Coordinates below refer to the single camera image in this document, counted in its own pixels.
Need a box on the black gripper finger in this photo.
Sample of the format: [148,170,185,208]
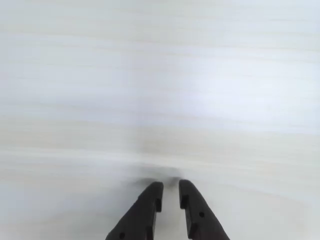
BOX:
[104,181,164,240]
[178,179,231,240]

